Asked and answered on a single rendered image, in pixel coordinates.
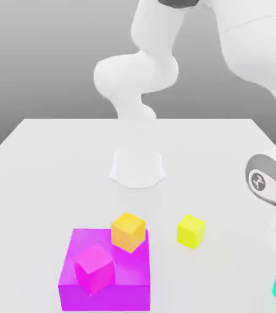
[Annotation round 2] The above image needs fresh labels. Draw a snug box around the small yellow cube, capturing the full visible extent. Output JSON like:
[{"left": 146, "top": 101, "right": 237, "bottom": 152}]
[{"left": 176, "top": 214, "right": 207, "bottom": 251}]

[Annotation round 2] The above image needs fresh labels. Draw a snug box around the small orange cube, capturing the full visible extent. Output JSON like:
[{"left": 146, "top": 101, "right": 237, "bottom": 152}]
[{"left": 110, "top": 212, "right": 146, "bottom": 254}]

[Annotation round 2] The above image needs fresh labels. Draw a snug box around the small pink cube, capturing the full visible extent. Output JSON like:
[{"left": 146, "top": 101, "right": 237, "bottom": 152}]
[{"left": 74, "top": 243, "right": 116, "bottom": 297}]

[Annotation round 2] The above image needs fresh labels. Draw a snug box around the large magenta box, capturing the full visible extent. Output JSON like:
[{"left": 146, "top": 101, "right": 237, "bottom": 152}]
[{"left": 58, "top": 227, "right": 151, "bottom": 312}]

